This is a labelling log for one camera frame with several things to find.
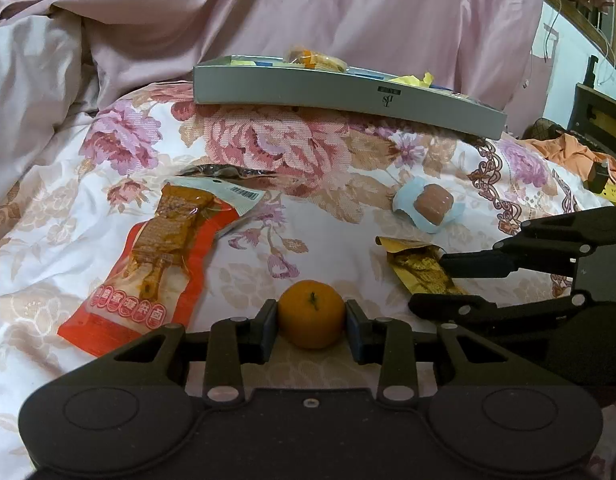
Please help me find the light blue sausage packet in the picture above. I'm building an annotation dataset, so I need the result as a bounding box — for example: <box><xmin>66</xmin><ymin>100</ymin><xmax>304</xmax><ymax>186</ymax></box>
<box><xmin>391</xmin><ymin>176</ymin><xmax>465</xmax><ymax>235</ymax></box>

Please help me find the gold snack packet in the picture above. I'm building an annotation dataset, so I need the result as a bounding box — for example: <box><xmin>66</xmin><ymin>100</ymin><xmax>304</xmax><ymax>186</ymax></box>
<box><xmin>375</xmin><ymin>236</ymin><xmax>471</xmax><ymax>296</ymax></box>

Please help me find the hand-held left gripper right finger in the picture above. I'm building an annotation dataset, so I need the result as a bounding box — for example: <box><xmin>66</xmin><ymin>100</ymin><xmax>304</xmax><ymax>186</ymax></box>
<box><xmin>344</xmin><ymin>299</ymin><xmax>519</xmax><ymax>407</ymax></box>

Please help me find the red meat snack packet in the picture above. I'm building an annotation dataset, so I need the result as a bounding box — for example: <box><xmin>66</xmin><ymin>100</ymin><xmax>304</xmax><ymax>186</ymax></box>
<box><xmin>57</xmin><ymin>177</ymin><xmax>266</xmax><ymax>359</ymax></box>

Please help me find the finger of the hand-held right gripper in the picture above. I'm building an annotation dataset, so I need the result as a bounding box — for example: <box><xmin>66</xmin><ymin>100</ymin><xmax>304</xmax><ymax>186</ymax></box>
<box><xmin>408</xmin><ymin>290</ymin><xmax>595</xmax><ymax>332</ymax></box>
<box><xmin>439</xmin><ymin>206</ymin><xmax>616</xmax><ymax>281</ymax></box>

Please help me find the yellow power strip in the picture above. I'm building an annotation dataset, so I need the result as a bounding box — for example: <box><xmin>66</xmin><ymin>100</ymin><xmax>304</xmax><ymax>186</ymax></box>
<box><xmin>588</xmin><ymin>160</ymin><xmax>616</xmax><ymax>206</ymax></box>

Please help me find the orange mandarin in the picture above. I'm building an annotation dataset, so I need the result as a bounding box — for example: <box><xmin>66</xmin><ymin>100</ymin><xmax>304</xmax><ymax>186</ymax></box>
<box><xmin>278</xmin><ymin>280</ymin><xmax>347</xmax><ymax>350</ymax></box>

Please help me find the cream bread packet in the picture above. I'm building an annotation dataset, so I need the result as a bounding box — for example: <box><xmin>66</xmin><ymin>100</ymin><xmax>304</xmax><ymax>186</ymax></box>
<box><xmin>286</xmin><ymin>47</ymin><xmax>321</xmax><ymax>67</ymax></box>

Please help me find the floral bedsheet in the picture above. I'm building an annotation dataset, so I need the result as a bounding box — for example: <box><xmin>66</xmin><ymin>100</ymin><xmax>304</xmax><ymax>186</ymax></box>
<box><xmin>0</xmin><ymin>80</ymin><xmax>616</xmax><ymax>480</ymax></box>

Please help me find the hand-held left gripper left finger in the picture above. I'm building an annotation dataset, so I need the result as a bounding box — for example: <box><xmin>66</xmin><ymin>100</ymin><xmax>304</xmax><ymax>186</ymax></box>
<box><xmin>103</xmin><ymin>299</ymin><xmax>280</xmax><ymax>407</ymax></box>

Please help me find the dark clear snack packet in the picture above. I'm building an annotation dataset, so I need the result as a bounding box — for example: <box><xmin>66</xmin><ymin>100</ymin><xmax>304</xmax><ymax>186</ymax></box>
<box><xmin>180</xmin><ymin>164</ymin><xmax>279</xmax><ymax>182</ymax></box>

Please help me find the crumpled yellow paper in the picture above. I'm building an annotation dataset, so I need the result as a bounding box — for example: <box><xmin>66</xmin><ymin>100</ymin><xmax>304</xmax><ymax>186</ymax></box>
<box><xmin>388</xmin><ymin>72</ymin><xmax>435</xmax><ymax>88</ymax></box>

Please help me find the orange cloth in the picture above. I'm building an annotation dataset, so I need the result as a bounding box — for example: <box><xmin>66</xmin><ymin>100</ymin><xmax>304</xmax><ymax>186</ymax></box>
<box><xmin>520</xmin><ymin>130</ymin><xmax>616</xmax><ymax>183</ymax></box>

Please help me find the pink satin duvet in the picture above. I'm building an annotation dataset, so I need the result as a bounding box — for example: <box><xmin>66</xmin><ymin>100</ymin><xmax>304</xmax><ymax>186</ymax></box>
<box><xmin>0</xmin><ymin>0</ymin><xmax>549</xmax><ymax>111</ymax></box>

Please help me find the grey cardboard box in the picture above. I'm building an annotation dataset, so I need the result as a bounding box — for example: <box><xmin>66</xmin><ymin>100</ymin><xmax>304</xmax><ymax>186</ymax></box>
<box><xmin>192</xmin><ymin>52</ymin><xmax>509</xmax><ymax>140</ymax></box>

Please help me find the brown woven item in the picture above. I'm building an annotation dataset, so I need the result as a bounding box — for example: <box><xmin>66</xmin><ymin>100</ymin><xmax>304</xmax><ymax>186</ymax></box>
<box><xmin>522</xmin><ymin>118</ymin><xmax>556</xmax><ymax>141</ymax></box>

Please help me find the black furniture frame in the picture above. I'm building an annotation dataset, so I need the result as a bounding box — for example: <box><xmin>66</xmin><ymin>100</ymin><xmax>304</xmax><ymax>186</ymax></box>
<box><xmin>570</xmin><ymin>55</ymin><xmax>616</xmax><ymax>181</ymax></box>

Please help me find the pale white quilt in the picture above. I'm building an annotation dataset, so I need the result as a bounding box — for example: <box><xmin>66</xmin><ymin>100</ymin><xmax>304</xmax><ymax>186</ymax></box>
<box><xmin>0</xmin><ymin>15</ymin><xmax>114</xmax><ymax>216</ymax></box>

